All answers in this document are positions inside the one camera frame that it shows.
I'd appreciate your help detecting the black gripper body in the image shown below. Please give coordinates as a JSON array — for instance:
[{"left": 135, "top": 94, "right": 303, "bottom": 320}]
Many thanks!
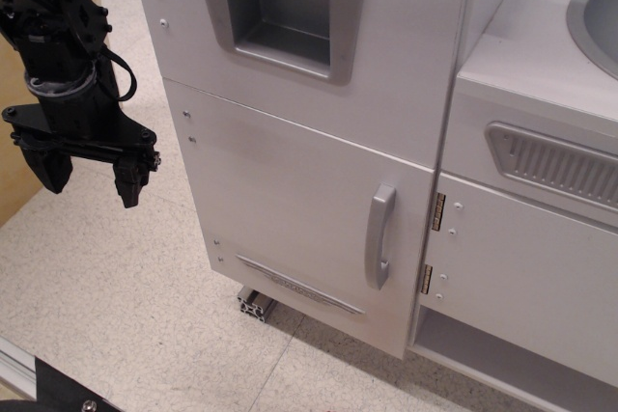
[{"left": 2, "top": 76, "right": 160, "bottom": 172}]

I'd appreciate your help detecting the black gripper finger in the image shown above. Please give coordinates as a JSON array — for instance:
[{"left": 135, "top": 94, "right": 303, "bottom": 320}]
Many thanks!
[
  {"left": 113, "top": 156, "right": 150, "bottom": 208},
  {"left": 21, "top": 148, "right": 72, "bottom": 194}
]

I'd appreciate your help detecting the white fridge door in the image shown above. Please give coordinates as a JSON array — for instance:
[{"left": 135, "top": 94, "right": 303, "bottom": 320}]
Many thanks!
[{"left": 164, "top": 80, "right": 434, "bottom": 357}]

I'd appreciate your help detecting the silver fridge door handle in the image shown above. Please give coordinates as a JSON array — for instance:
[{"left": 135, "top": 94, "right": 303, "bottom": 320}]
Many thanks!
[{"left": 364, "top": 183, "right": 396, "bottom": 290}]

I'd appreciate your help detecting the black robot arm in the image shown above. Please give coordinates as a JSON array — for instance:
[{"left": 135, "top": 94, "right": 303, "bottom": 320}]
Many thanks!
[{"left": 1, "top": 0, "right": 160, "bottom": 208}]

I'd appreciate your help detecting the silver fridge door emblem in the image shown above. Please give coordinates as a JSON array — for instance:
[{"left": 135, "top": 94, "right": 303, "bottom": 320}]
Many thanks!
[{"left": 236, "top": 254, "right": 365, "bottom": 315}]

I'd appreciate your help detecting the white toy fridge cabinet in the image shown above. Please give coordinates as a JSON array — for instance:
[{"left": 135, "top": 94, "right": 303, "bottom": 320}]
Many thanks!
[{"left": 126, "top": 0, "right": 535, "bottom": 361}]

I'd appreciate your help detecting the light wooden board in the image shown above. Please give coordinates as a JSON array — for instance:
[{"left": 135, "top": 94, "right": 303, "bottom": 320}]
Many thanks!
[{"left": 0, "top": 0, "right": 102, "bottom": 229}]

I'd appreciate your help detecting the aluminium extrusion bar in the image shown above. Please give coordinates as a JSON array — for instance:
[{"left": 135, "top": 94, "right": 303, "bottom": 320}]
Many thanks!
[{"left": 237, "top": 286, "right": 277, "bottom": 323}]

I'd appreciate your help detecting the silver ice dispenser panel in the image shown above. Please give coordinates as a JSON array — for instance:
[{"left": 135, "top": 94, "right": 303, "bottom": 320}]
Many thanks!
[{"left": 206, "top": 0, "right": 363, "bottom": 86}]

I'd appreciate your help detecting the upper brass hinge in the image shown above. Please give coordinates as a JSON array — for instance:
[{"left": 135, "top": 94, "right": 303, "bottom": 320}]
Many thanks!
[{"left": 432, "top": 192, "right": 445, "bottom": 232}]

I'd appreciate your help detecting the brass hinge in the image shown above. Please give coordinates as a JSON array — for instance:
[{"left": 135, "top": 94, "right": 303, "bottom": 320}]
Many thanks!
[
  {"left": 432, "top": 192, "right": 445, "bottom": 232},
  {"left": 420, "top": 264, "right": 433, "bottom": 294}
]

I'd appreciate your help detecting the lower brass hinge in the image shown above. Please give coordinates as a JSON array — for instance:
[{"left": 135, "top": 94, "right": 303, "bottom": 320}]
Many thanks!
[{"left": 420, "top": 264, "right": 433, "bottom": 294}]

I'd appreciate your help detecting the white toy sink cabinet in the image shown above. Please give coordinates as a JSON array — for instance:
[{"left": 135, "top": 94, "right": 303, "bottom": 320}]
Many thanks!
[{"left": 410, "top": 0, "right": 617, "bottom": 411}]

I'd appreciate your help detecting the white oven door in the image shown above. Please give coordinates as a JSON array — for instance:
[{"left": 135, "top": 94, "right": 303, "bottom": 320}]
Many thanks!
[{"left": 420, "top": 175, "right": 617, "bottom": 385}]

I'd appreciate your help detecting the silver vent grille panel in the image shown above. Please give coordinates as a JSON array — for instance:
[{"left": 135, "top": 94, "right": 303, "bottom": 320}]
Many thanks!
[{"left": 484, "top": 122, "right": 617, "bottom": 211}]

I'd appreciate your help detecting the silver sink basin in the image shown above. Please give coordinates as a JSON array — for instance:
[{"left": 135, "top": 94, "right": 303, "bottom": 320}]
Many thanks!
[{"left": 566, "top": 0, "right": 617, "bottom": 79}]

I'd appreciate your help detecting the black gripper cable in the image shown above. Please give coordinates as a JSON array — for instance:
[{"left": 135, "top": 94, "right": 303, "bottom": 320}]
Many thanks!
[{"left": 98, "top": 44, "right": 138, "bottom": 103}]

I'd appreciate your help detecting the aluminium frame rail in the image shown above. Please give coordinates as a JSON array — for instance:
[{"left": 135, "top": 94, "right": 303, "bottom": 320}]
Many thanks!
[{"left": 1, "top": 337, "right": 37, "bottom": 400}]

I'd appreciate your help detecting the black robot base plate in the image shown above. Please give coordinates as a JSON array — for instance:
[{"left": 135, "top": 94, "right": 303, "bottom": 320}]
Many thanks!
[{"left": 35, "top": 358, "right": 122, "bottom": 412}]

